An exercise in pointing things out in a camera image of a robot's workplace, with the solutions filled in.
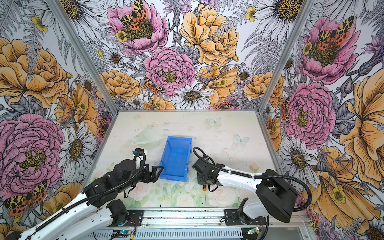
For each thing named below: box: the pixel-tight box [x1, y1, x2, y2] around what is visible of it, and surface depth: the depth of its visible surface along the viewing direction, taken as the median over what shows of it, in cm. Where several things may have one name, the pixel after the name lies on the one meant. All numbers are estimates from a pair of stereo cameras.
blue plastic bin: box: [159, 136, 193, 182], surface depth 94 cm
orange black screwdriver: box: [202, 183, 207, 206], surface depth 85 cm
